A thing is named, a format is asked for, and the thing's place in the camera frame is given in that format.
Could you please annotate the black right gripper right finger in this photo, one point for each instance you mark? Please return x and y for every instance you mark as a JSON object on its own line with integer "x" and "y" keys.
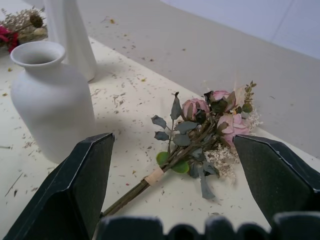
{"x": 272, "y": 175}

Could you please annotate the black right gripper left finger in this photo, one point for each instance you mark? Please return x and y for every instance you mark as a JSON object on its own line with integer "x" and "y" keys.
{"x": 72, "y": 185}

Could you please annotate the round grey ceramic vase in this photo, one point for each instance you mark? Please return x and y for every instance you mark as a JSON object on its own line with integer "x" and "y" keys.
{"x": 51, "y": 100}

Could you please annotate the tall white ribbed vase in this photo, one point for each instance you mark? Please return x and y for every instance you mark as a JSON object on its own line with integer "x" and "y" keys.
{"x": 71, "y": 35}

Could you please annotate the pink rose dried bouquet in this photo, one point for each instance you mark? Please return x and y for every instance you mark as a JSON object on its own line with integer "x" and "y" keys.
{"x": 192, "y": 140}

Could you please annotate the red dried flower bouquet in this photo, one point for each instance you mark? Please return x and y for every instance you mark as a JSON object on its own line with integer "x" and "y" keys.
{"x": 17, "y": 28}

